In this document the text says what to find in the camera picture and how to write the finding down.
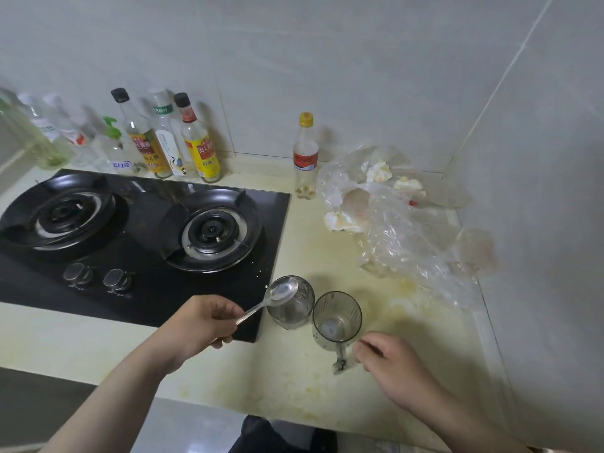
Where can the person's left hand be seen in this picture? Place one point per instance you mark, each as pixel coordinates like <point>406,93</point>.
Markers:
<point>198,325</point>

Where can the person's right hand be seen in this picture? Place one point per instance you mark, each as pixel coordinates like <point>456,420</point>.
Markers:
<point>401,367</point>

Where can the dark tinted drinking glass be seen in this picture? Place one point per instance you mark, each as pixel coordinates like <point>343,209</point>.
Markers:
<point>337,320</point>

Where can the metal spoon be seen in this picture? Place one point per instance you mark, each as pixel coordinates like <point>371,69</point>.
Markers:
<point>280,292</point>

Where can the clear textured drinking glass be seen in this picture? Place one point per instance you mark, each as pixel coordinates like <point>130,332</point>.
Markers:
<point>297,313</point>

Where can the person's left forearm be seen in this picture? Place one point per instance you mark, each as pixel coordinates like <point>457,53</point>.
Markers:
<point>108,405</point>

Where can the person's dark trousers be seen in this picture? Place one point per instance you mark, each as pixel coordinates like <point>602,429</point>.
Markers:
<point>264,438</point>

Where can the black glass gas stove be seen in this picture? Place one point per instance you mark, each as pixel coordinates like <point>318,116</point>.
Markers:
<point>141,297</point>

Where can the black round stove burner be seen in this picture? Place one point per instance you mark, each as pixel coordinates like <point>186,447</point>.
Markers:
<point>212,231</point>
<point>61,212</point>

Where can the clear plastic bag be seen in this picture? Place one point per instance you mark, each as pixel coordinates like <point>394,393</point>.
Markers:
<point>415,240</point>

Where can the crumpled white tissue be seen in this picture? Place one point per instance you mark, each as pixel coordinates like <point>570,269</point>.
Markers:
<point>408,183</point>
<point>379,172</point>
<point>342,221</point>

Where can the yellow label vinegar bottle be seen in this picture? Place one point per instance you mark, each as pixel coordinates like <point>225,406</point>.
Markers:
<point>203,155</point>

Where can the white cap green band bottle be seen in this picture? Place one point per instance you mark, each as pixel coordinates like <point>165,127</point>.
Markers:
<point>172,150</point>

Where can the black cap yellow label bottle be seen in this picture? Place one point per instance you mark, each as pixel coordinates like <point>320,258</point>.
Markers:
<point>148,150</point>

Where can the green pump clear bottle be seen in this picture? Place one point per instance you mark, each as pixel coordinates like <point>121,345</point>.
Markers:
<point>115,155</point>

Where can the yellow cap red label bottle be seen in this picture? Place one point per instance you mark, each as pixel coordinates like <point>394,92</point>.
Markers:
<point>306,157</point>

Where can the clear bottle red label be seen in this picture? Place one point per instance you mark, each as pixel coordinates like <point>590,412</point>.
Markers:
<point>75,136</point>

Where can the clear bottle white label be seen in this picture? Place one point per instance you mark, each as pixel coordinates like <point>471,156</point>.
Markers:
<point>45,124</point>

